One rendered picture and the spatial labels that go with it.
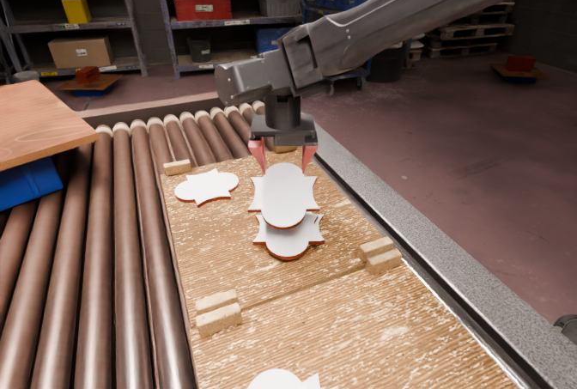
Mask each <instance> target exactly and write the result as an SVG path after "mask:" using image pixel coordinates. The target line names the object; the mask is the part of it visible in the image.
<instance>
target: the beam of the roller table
mask: <svg viewBox="0 0 577 389"><path fill-rule="evenodd" d="M314 124H315V130H316V131H317V137H318V149H317V150H316V152H315V154H314V157H315V158H316V159H317V160H318V161H319V162H320V163H321V164H322V165H323V166H324V167H325V168H326V169H327V170H328V171H329V172H330V173H331V174H332V175H333V176H334V177H335V178H336V179H337V180H338V181H339V182H340V183H341V184H342V185H343V186H344V187H345V188H346V189H347V190H348V191H349V192H350V193H351V194H352V196H353V197H354V198H355V199H356V200H357V201H358V202H359V203H360V204H361V205H362V206H363V207H364V208H365V209H366V210H367V211H368V212H369V213H370V214H371V215H372V216H373V217H374V218H375V219H376V220H377V221H378V222H379V223H380V224H381V225H382V226H383V227H384V228H385V229H386V230H387V231H388V232H389V233H390V234H391V236H392V237H393V238H394V239H395V240H396V241H397V242H398V243H399V244H400V245H401V246H402V247H403V248H404V249H405V250H406V251H407V252H408V253H409V254H410V255H411V256H412V257H413V258H414V259H415V260H416V261H417V262H418V263H419V264H420V265H421V266H422V267H423V268H424V269H425V270H426V271H427V272H428V274H429V275H430V276H431V277H432V278H433V279H434V280H435V281H436V282H437V283H438V284H439V285H440V286H441V287H442V288H443V289H444V290H445V291H446V292H447V293H448V294H449V295H450V296H451V297H452V298H453V299H454V300H455V301H456V302H457V303H458V304H459V305H460V306H461V307H462V308H463V309H464V310H465V311H466V312H467V313H468V314H469V315H470V316H471V317H472V318H473V319H474V320H475V321H476V322H477V323H478V324H479V325H480V326H481V327H482V328H483V329H484V330H485V331H486V332H487V333H488V334H489V335H490V336H491V337H492V338H493V339H494V340H495V341H496V342H497V343H498V344H499V345H500V346H501V347H502V348H503V349H504V350H505V352H506V353H507V354H508V355H509V356H510V357H511V358H512V359H513V360H514V361H515V362H516V363H517V364H518V365H519V366H520V367H521V368H522V369H523V370H524V371H525V372H526V373H527V374H528V375H529V376H530V377H531V378H532V379H533V380H534V381H535V382H536V383H537V384H538V385H539V386H540V387H541V388H542V389H577V346H576V345H575V344H574V343H573V342H571V341H570V340H569V339H568V338H567V337H565V336H564V335H563V334H562V333H561V332H560V331H558V330H557V329H556V328H555V327H554V326H553V325H552V324H551V323H550V322H549V321H547V320H546V319H545V318H544V317H542V316H541V315H540V314H539V313H538V312H536V311H535V310H534V309H533V308H532V307H530V306H529V305H528V304H527V303H526V302H525V301H523V300H522V299H521V298H520V297H519V296H517V295H516V294H515V293H514V292H513V291H512V290H511V289H510V288H509V287H507V286H506V285H505V284H504V283H503V282H501V281H500V280H499V279H498V278H497V277H495V276H494V275H493V274H492V273H491V272H490V271H488V270H487V269H486V268H485V267H483V266H482V265H481V264H480V263H479V262H477V261H476V260H475V259H474V258H473V257H472V256H471V255H470V254H469V253H468V252H466V251H465V250H464V249H463V248H462V247H461V246H459V245H458V244H457V243H456V242H455V241H453V240H452V239H451V238H450V237H448V236H447V235H446V234H445V233H444V232H442V231H441V230H440V229H439V228H438V227H436V226H435V225H434V224H433V223H432V222H431V221H430V220H429V219H428V218H427V217H426V216H424V215H423V214H422V213H421V212H419V211H418V210H417V209H416V208H415V207H413V206H412V205H411V204H410V203H409V202H407V201H406V200H405V199H404V198H403V197H401V196H400V195H399V194H398V193H397V192H396V191H394V190H393V189H392V188H391V187H390V186H389V185H388V184H387V183H386V182H384V181H383V180H382V179H381V178H380V177H378V176H377V175H376V174H375V173H374V172H372V171H371V170H370V169H369V168H368V167H366V166H365V165H364V164H363V163H362V162H360V161H359V160H358V159H357V158H356V157H354V156H353V155H352V154H351V153H350V152H349V151H348V150H347V149H346V148H345V147H343V146H342V145H341V144H340V143H339V142H337V141H336V140H335V139H334V138H333V137H331V136H330V135H329V134H328V133H327V132H325V131H324V130H323V129H322V128H321V127H319V126H318V125H317V124H316V123H315V122H314Z"/></svg>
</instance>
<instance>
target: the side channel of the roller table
mask: <svg viewBox="0 0 577 389"><path fill-rule="evenodd" d="M254 101H256V100H253V101H250V102H247V104H248V105H250V106H252V103H253V102H254ZM259 101H261V102H263V103H264V98H263V99H259ZM213 107H219V108H220V109H221V110H223V111H224V108H225V107H226V106H225V105H224V104H223V103H222V101H221V100H220V98H219V96H218V93H217V92H212V93H206V94H194V95H188V96H182V97H176V98H170V99H164V100H152V101H146V102H140V103H134V104H128V105H122V106H110V107H103V108H97V109H91V110H85V111H79V112H75V113H76V114H77V115H78V116H79V117H80V118H81V119H83V120H84V121H85V122H86V123H87V124H89V125H90V126H91V127H92V128H93V129H94V130H96V128H97V127H98V126H99V125H107V126H109V127H110V128H111V130H112V129H113V127H114V125H115V124H117V123H118V122H124V123H126V124H127V125H128V127H129V129H130V127H131V122H132V121H133V120H135V119H141V120H142V121H143V122H144V123H145V124H146V126H147V124H148V120H149V119H150V118H152V117H157V118H159V119H160V120H161V122H162V123H163V125H164V118H165V117H166V116H167V115H168V114H172V115H174V116H176V118H177V119H178V120H179V116H180V114H181V113H183V112H189V113H190V114H191V115H192V116H193V117H194V118H195V112H196V111H197V110H200V109H203V110H204V111H206V112H207V113H208V114H210V110H211V109H212V108H213ZM130 130H131V129H130Z"/></svg>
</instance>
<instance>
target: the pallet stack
mask: <svg viewBox="0 0 577 389"><path fill-rule="evenodd" d="M510 1H514V0H505V1H502V2H500V3H497V4H500V5H501V9H500V11H497V10H495V8H496V5H497V4H494V5H492V6H489V7H488V8H485V9H481V10H479V11H477V12H475V13H473V14H470V15H467V16H465V17H462V18H460V19H457V20H456V21H452V22H449V23H447V24H445V25H443V26H440V27H437V28H435V29H432V30H430V31H427V32H426V33H424V34H425V36H424V37H422V38H420V39H419V40H418V41H420V42H421V43H423V47H421V48H418V49H421V50H422V52H421V53H428V52H429V54H428V58H450V57H460V56H469V55H477V54H485V53H491V52H495V49H496V46H495V45H497V43H496V41H497V39H498V36H507V35H512V32H513V27H514V26H515V25H513V24H508V23H505V21H506V19H507V14H508V13H512V11H513V6H514V4H515V2H510ZM491 15H495V20H494V21H492V20H489V17H490V16H491ZM493 27H500V28H501V31H497V30H493V29H491V28H493ZM484 37H487V38H486V39H485V40H483V39H481V38H484ZM480 46H486V47H485V48H484V51H482V52H469V50H470V49H473V48H480ZM454 50H457V53H456V54H447V55H440V52H445V51H454Z"/></svg>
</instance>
